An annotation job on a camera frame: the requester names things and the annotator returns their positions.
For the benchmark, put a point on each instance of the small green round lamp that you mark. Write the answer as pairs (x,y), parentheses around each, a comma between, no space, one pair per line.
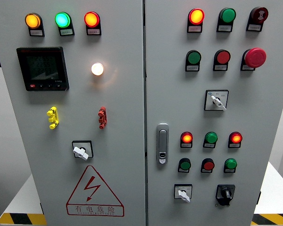
(211,137)
(231,163)

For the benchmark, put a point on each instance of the large green push button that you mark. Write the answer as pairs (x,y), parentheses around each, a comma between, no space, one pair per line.
(194,57)

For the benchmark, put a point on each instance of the small label plate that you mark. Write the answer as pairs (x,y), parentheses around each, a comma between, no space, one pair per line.
(229,171)
(192,68)
(208,145)
(66,32)
(224,28)
(194,28)
(220,67)
(247,67)
(234,145)
(254,27)
(183,171)
(186,145)
(36,33)
(94,31)
(206,171)

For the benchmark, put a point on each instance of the red warning triangle sticker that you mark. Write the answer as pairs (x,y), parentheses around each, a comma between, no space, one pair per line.
(94,209)

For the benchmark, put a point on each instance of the pale grey cabinet door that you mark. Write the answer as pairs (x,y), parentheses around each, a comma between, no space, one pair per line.
(122,106)

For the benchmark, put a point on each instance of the large green round lamp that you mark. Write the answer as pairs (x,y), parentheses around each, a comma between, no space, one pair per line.
(227,15)
(62,20)

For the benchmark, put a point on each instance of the large red stop button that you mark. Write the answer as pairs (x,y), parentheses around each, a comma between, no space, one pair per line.
(255,57)

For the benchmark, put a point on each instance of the small green push button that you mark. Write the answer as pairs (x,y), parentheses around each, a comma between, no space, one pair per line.
(185,165)

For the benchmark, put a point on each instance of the dark red buzzer lamp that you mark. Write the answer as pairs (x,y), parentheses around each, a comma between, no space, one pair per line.
(260,14)

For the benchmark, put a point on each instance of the small red round lamp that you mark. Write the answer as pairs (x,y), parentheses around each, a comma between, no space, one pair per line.
(186,138)
(236,138)

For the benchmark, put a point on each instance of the large red push button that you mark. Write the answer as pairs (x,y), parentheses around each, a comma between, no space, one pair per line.
(223,57)

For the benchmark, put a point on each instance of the small red push button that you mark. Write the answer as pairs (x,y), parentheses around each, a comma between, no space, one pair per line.
(208,165)

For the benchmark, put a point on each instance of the silver door lock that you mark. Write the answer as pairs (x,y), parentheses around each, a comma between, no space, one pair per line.
(162,141)

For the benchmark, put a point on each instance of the pale grey door with lock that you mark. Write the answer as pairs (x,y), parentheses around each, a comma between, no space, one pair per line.
(179,106)

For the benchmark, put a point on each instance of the yellow round lamp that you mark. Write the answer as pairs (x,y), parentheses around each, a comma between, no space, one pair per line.
(33,21)

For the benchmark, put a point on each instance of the large red round lamp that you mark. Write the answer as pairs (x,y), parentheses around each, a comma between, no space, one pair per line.
(196,16)
(91,19)

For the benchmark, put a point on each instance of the black yellow striped tape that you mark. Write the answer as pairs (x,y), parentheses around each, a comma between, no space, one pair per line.
(21,219)
(273,219)

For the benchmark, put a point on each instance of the black display meter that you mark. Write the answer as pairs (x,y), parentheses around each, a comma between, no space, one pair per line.
(42,68)

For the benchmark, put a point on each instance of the white round lamp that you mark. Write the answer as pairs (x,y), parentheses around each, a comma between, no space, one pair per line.
(97,69)

